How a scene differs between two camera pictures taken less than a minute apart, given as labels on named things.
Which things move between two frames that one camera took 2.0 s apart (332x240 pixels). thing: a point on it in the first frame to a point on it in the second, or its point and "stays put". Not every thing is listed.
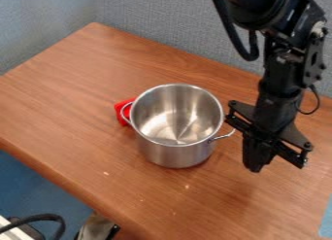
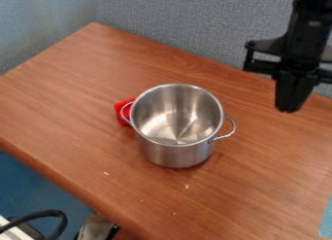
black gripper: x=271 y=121 to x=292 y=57
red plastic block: x=125 y=111 stays put
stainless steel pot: x=179 y=119 stays put
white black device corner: x=20 y=232 stays put
